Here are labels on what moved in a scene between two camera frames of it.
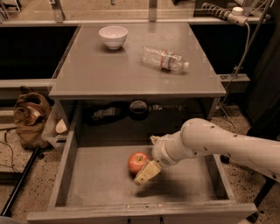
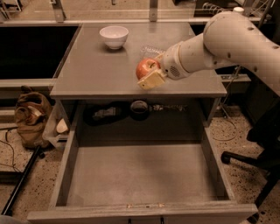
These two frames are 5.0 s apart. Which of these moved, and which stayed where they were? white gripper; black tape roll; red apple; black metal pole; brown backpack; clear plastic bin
Moved: white gripper; red apple
Stayed: brown backpack; black tape roll; clear plastic bin; black metal pole
